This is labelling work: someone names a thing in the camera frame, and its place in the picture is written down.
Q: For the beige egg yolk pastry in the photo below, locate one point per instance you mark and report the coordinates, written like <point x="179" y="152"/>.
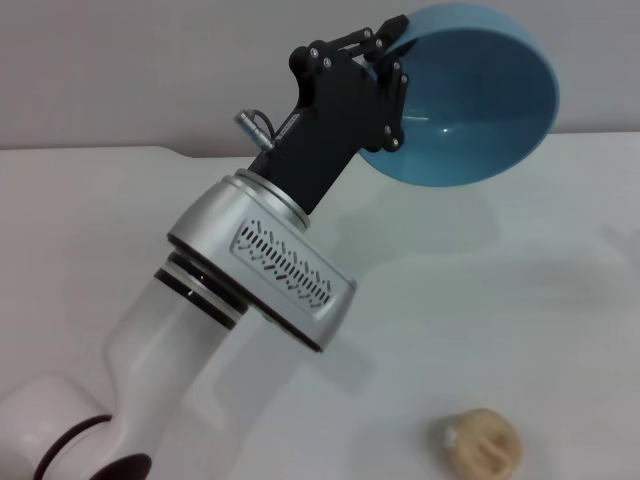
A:
<point x="480" y="445"/>

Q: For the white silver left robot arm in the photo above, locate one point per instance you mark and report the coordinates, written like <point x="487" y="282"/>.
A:
<point x="275" y="260"/>

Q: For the blue ceramic bowl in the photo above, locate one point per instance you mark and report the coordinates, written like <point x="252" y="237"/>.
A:
<point x="475" y="100"/>

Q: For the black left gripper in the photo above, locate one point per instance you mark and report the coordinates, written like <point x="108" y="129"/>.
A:
<point x="330" y="115"/>

